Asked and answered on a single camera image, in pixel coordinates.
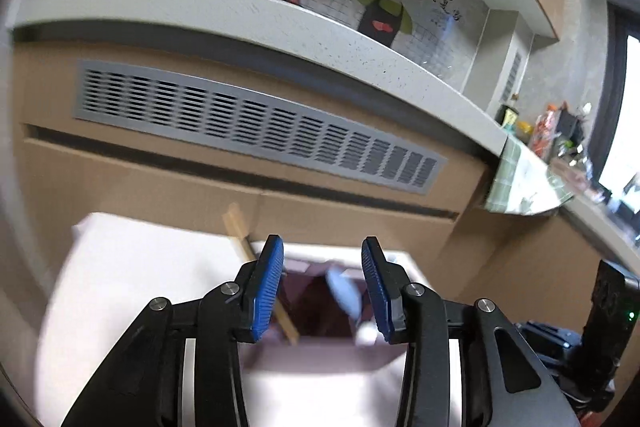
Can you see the light blue plastic spoon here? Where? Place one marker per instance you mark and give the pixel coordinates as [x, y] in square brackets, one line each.
[345, 294]

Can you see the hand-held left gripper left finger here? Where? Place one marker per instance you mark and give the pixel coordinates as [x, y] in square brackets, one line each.
[265, 292]

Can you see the pile of kitchen supplies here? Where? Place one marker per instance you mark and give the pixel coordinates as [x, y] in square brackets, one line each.
[560, 137]

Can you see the grey vent grille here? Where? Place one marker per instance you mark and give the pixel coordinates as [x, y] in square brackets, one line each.
[250, 122]

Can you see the white round-bowl spoon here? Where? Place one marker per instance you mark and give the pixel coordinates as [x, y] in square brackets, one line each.
[367, 333]

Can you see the window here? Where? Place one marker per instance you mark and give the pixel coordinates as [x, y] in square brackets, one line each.
[622, 132]

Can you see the purple plastic utensil holder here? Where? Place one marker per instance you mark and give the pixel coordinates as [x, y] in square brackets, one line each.
[310, 307]

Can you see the grey speckled kitchen countertop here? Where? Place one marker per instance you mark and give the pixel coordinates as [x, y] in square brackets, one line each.
[250, 12]

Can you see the dark bottle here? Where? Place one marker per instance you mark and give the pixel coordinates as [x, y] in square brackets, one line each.
[508, 117]

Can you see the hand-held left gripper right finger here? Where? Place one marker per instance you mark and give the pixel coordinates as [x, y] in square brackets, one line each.
[375, 292]

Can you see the wooden chopstick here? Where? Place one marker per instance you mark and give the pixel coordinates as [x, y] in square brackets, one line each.
[239, 227]

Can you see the green checked towel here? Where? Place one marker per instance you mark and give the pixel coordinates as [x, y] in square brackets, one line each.
[505, 177]

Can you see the white wall vent panel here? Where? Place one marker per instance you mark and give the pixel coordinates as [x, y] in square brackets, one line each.
[512, 77]

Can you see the wooden kitchen cabinet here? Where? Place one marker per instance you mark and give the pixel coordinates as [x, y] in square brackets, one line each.
[150, 187]

